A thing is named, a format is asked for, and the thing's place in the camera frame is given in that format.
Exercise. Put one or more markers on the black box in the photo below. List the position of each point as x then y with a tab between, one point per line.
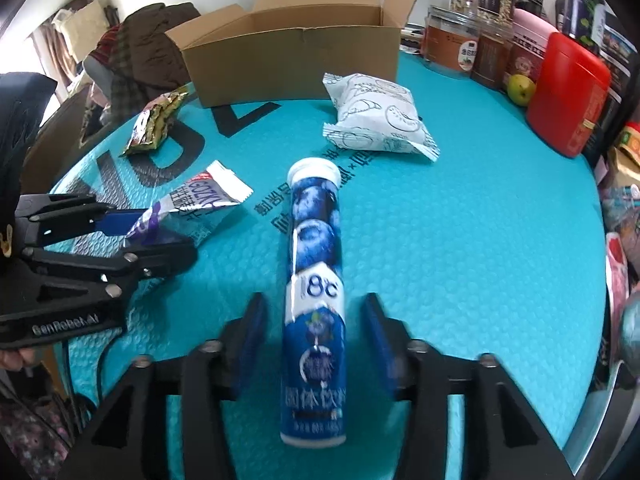
617	55

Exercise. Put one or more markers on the cardboard box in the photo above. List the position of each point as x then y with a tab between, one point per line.
300	65

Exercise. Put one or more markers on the pink snack packet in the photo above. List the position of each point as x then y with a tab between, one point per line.
617	285

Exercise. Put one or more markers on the blue blueberry print tube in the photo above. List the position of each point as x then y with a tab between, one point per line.
315	260

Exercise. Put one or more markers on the purple white snack packet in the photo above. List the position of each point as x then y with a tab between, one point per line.
200	200

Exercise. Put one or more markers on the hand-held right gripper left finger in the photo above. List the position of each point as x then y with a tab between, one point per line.
250	345

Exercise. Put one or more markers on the person's left hand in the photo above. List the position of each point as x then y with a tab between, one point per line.
15	359

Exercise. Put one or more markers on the white bread packet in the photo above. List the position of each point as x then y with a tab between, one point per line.
380	115

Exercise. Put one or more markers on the beige cushion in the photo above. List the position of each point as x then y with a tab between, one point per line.
82	25

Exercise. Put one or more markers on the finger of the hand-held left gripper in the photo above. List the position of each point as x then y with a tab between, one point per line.
165	257
122	222

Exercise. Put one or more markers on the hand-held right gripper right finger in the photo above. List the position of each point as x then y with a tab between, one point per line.
382	345

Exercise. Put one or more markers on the brown powder jar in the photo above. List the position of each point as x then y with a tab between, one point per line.
447	45

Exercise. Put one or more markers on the brown jacket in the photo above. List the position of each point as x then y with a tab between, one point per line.
155	45

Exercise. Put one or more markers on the gold green snack packet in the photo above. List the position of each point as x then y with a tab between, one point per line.
152	125

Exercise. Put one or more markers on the red canister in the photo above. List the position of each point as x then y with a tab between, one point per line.
565	95

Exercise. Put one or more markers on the dark brown label jar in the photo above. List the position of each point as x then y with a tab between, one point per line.
487	60

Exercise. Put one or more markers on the green pear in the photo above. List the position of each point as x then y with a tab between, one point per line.
521	90

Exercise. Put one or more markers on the floral patterned cloth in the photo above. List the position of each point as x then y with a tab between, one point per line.
30	420

